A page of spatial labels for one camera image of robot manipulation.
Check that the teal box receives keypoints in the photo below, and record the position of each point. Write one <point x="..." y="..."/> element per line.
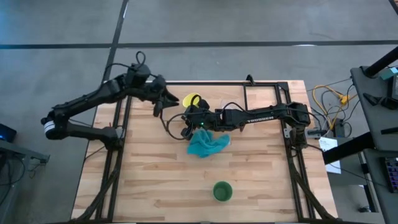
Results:
<point x="390" y="73"/>

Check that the grey metal stand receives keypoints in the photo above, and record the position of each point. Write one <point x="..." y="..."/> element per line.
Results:
<point x="18" y="152"/>

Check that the silver metal bracket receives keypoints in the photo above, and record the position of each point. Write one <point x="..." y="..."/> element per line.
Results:
<point x="288" y="133"/>

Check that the yellow mug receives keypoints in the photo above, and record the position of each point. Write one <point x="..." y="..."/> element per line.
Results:
<point x="187" y="100"/>

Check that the black aluminium table frame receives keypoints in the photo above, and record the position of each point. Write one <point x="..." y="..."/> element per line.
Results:
<point x="283" y="86"/>

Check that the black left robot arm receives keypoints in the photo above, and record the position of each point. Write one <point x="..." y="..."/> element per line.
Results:
<point x="93" y="96"/>

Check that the black clamp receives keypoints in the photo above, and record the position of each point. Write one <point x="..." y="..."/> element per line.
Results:
<point x="249" y="79"/>

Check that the black power adapter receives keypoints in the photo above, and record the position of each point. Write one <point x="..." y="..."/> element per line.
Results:
<point x="342" y="129"/>

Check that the teal cloth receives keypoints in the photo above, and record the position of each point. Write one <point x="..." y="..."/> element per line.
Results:
<point x="205" y="146"/>

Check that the wooden shelf black metal legs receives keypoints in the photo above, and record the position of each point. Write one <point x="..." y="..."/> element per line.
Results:
<point x="233" y="93"/>

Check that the white paper sheet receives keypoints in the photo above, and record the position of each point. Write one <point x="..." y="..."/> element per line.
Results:
<point x="328" y="144"/>

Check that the black metal beam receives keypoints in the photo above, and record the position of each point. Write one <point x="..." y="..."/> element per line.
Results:
<point x="348" y="147"/>

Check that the black caster wheel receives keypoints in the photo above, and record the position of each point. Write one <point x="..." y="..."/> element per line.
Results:
<point x="364" y="209"/>

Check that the black handheld tool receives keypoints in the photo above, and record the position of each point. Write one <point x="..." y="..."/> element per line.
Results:
<point x="385" y="102"/>

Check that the dark tablet screen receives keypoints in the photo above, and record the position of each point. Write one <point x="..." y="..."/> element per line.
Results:
<point x="395" y="87"/>

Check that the black device blue light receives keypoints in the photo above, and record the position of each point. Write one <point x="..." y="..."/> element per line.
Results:
<point x="7" y="133"/>

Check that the grey side desk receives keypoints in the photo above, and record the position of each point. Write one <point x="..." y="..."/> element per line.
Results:
<point x="373" y="118"/>

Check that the black flat bar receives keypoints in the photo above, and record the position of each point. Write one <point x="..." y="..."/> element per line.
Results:
<point x="390" y="130"/>

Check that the black slanted pole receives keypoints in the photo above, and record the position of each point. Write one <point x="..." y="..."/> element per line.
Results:
<point x="381" y="62"/>

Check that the green cup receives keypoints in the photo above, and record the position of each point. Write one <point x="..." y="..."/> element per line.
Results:
<point x="222" y="191"/>

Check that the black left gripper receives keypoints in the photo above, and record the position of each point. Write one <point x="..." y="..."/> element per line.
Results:
<point x="158" y="87"/>

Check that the grey desk with keyboard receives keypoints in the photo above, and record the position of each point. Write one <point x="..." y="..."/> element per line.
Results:
<point x="388" y="208"/>

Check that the black keyboard coloured keys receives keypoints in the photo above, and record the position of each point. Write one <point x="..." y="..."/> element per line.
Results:
<point x="391" y="174"/>

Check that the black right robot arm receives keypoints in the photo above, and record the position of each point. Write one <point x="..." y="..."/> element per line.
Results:
<point x="258" y="117"/>

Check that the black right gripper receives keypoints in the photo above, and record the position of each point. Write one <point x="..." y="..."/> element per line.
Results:
<point x="205" y="118"/>

